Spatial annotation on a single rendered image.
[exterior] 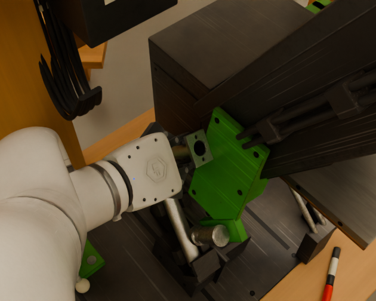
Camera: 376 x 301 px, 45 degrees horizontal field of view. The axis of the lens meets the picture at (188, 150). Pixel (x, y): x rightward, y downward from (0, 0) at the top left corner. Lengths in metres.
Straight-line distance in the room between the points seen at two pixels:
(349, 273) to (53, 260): 0.83
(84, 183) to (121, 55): 2.14
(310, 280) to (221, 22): 0.55
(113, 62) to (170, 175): 2.02
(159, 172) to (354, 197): 0.35
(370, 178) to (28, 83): 0.62
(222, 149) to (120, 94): 1.80
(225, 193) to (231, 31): 0.32
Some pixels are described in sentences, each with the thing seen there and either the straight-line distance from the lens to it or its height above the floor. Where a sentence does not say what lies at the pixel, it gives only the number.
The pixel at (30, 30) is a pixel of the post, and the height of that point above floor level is 1.35.
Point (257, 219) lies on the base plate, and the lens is 1.04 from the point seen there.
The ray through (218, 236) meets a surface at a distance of 0.80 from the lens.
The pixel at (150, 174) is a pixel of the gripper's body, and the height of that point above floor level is 1.25.
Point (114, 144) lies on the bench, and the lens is 1.18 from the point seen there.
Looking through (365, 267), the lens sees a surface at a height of 0.90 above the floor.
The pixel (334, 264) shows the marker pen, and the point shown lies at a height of 0.92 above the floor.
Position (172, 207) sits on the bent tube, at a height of 1.05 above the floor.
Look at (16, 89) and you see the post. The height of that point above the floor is 1.25.
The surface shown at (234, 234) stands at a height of 1.09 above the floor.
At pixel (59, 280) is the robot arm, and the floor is 1.58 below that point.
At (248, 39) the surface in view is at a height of 1.24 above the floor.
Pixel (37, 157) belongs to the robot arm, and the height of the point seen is 1.42.
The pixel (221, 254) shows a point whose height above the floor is 0.98.
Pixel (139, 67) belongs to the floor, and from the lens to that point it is 2.64.
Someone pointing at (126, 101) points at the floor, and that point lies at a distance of 2.47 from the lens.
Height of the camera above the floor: 1.82
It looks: 54 degrees down
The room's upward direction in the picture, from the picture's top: straight up
